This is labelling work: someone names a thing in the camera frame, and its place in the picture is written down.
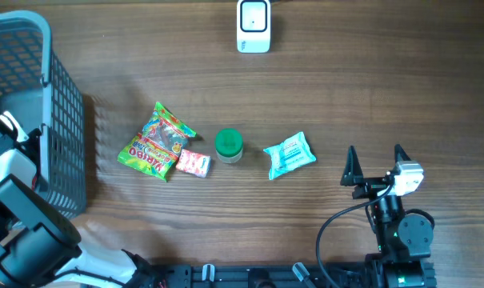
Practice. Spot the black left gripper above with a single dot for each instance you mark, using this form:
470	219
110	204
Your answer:
37	134

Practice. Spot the white barcode scanner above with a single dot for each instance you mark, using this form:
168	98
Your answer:
253	26

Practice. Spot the colourful Haribo candy bag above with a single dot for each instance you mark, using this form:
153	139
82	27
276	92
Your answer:
158	145

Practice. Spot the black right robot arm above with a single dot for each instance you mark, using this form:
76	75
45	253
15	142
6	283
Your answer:
403	236

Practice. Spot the grey plastic basket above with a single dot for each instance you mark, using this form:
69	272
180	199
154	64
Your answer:
39	93

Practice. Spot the green lid jar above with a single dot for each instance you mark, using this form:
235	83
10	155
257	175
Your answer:
229	145

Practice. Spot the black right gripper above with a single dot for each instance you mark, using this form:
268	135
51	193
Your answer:
353	176

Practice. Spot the small red candy packet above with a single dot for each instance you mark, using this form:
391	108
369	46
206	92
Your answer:
194	163

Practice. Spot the teal wet wipes pack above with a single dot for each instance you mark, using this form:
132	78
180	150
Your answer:
289	155

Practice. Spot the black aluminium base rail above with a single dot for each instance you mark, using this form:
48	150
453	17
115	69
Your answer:
344	274

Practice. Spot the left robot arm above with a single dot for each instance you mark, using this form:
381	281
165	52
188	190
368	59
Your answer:
40	246

